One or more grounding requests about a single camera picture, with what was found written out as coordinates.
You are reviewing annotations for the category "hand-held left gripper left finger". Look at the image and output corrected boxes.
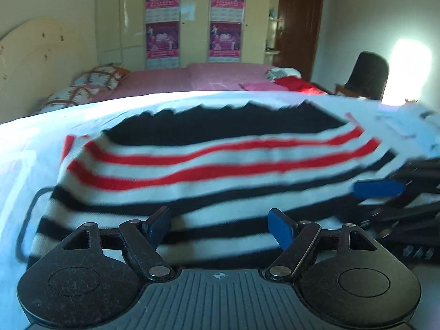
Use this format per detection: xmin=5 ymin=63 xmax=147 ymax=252
xmin=51 ymin=206 xmax=173 ymax=281

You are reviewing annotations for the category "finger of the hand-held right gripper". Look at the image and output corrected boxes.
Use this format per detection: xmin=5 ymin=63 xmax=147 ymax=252
xmin=364 ymin=201 xmax=440 ymax=226
xmin=353 ymin=160 xmax=440 ymax=200

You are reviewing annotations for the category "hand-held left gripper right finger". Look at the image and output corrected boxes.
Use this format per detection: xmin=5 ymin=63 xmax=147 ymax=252
xmin=265 ymin=208 xmax=383 ymax=280

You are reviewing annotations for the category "red black white striped sweater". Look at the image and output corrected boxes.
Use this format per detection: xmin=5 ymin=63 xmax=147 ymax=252
xmin=27 ymin=98 xmax=401 ymax=265

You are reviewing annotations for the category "black chair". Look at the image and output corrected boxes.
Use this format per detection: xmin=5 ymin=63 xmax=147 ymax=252
xmin=335 ymin=51 xmax=390 ymax=101

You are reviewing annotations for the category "red cloth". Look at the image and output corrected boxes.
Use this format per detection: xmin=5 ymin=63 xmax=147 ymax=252
xmin=275 ymin=76 xmax=325 ymax=95

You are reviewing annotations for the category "pink bed sheet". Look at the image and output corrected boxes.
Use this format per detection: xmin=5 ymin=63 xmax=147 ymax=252
xmin=93 ymin=62 xmax=331 ymax=102

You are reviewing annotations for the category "brown checked pillow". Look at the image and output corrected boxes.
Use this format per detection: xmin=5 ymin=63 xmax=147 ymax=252
xmin=70 ymin=65 xmax=131 ymax=92
xmin=39 ymin=84 xmax=111 ymax=113

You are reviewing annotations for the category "striped folded cloth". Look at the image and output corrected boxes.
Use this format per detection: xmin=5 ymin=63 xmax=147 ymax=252
xmin=265 ymin=68 xmax=302 ymax=81

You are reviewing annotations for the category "brown wooden door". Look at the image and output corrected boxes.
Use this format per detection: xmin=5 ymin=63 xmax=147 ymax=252
xmin=275 ymin=0 xmax=325 ymax=81

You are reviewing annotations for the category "cream corner shelf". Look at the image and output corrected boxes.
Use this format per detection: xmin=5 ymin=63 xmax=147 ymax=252
xmin=263 ymin=0 xmax=286 ymax=57

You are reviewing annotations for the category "cream glossy wardrobe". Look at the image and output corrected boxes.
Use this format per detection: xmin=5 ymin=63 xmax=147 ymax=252
xmin=94 ymin=0 xmax=276 ymax=71

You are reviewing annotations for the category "cream wooden headboard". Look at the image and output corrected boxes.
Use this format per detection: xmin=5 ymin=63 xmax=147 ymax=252
xmin=0 ymin=17 xmax=100 ymax=125

